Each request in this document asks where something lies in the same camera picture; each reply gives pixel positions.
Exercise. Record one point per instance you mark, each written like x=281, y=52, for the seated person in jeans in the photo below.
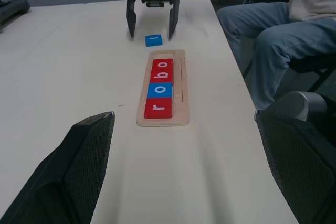
x=275, y=32

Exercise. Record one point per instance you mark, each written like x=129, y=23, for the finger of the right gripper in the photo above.
x=173, y=16
x=131, y=16

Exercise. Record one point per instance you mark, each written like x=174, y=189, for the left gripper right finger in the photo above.
x=302, y=171

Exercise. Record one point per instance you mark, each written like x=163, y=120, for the blue letter tile o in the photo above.
x=160, y=90

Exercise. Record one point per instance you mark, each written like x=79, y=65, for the red letter tile b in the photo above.
x=161, y=75

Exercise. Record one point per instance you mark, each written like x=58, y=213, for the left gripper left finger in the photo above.
x=65, y=171

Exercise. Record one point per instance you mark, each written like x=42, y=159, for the grey handheld controller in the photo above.
x=13, y=9

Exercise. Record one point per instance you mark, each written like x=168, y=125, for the silver robot body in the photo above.
x=296, y=103

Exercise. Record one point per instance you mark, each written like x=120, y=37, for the red letter tile r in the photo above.
x=158, y=108

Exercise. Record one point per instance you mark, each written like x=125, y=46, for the black chair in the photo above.
x=312, y=65

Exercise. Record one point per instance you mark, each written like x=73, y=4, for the wooden letter tray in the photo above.
x=183, y=90

